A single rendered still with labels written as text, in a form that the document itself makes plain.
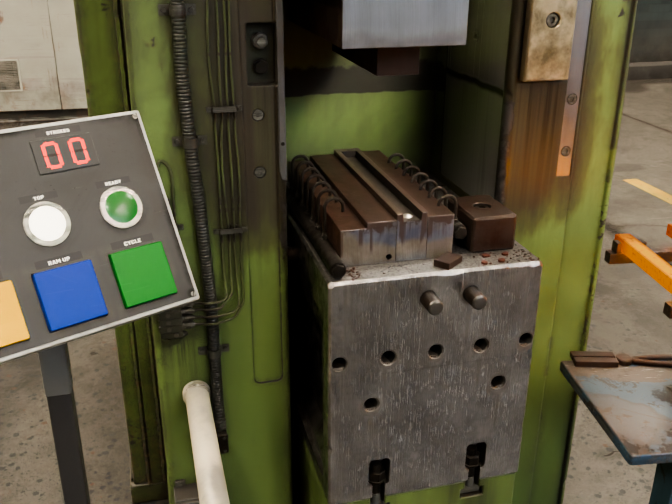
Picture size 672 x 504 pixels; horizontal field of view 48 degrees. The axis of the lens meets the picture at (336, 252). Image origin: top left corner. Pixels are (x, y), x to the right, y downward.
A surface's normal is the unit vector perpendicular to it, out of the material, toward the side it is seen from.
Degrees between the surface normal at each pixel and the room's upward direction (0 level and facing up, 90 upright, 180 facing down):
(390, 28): 90
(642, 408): 0
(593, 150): 90
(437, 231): 90
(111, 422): 0
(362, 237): 90
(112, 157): 60
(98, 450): 0
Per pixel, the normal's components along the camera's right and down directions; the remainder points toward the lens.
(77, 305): 0.56, -0.20
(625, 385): 0.00, -0.92
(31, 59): 0.22, 0.38
